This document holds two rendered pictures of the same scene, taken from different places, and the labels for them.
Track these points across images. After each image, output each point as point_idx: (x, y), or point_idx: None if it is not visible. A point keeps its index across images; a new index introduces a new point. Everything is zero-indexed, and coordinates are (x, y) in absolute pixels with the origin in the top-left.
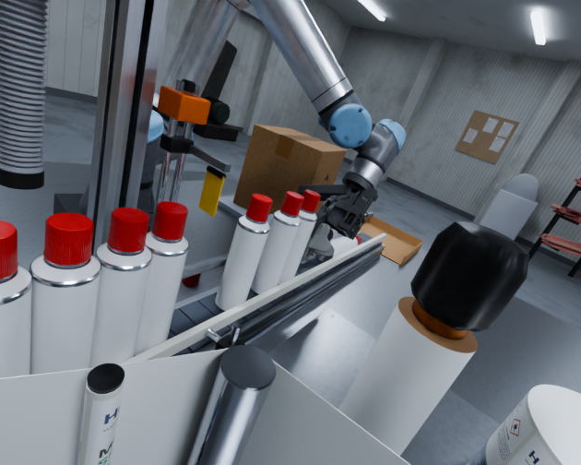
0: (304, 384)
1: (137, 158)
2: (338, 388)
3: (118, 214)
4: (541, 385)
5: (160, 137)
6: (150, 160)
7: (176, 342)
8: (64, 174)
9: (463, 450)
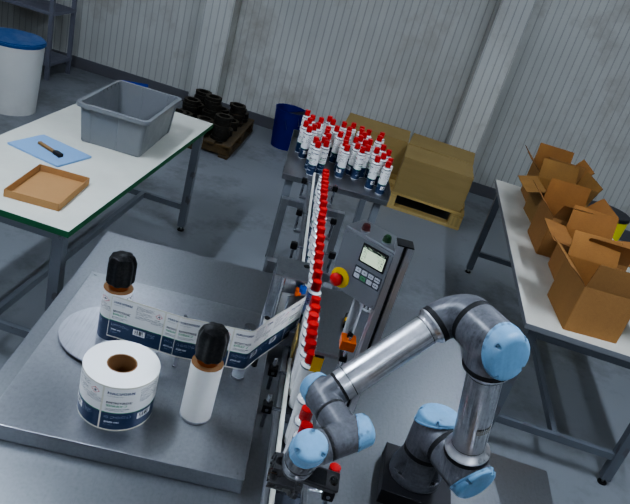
0: (229, 420)
1: None
2: (213, 426)
3: (312, 339)
4: (147, 383)
5: (422, 427)
6: (412, 434)
7: (284, 395)
8: None
9: (146, 426)
